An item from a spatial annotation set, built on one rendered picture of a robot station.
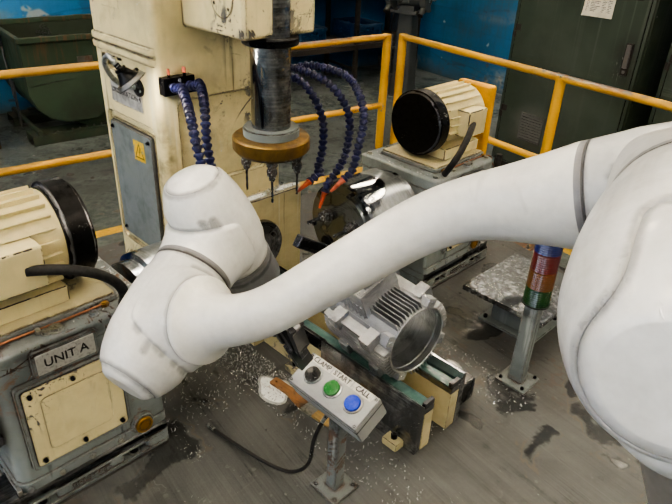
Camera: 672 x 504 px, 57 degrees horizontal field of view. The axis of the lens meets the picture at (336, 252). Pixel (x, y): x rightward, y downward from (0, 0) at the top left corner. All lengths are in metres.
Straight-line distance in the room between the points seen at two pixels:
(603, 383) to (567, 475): 1.09
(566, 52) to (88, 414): 4.01
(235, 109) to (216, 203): 0.88
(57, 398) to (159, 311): 0.52
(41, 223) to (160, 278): 0.43
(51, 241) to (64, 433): 0.35
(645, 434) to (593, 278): 0.08
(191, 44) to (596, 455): 1.27
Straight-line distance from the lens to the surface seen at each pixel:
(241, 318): 0.65
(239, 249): 0.79
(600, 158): 0.55
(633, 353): 0.34
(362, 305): 1.27
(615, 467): 1.49
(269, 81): 1.38
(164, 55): 1.48
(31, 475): 1.29
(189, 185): 0.77
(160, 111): 1.50
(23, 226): 1.12
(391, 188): 1.67
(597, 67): 4.53
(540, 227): 0.57
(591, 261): 0.36
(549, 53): 4.73
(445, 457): 1.39
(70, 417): 1.23
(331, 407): 1.09
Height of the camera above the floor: 1.80
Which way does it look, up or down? 29 degrees down
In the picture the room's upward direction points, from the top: 3 degrees clockwise
